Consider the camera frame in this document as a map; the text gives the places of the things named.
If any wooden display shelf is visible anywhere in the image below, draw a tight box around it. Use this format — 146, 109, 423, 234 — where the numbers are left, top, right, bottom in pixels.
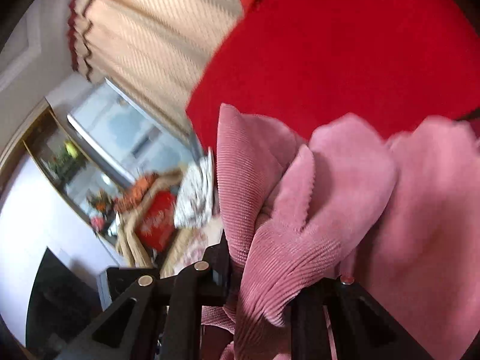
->
22, 107, 123, 245

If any white crackle pattern pillow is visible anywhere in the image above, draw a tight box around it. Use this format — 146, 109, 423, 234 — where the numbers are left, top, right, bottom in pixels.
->
174, 148, 215, 229

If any orange black patterned cloth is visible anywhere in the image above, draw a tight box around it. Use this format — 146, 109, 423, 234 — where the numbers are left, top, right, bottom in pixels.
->
114, 173, 159, 214

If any red gift box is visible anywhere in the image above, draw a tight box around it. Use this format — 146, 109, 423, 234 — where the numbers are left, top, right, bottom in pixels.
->
136, 191, 176, 252

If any floral plush seat blanket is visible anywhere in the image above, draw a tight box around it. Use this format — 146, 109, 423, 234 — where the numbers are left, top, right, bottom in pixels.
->
160, 215, 224, 279

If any beige dotted curtain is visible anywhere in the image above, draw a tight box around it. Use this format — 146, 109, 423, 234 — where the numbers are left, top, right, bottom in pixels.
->
68, 0, 242, 141

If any pink corduroy zip jacket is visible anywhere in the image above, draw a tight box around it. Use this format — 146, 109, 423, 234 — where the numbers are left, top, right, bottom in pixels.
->
202, 104, 479, 359

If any red sofa throw blanket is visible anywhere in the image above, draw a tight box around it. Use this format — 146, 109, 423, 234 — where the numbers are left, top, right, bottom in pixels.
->
186, 0, 479, 146

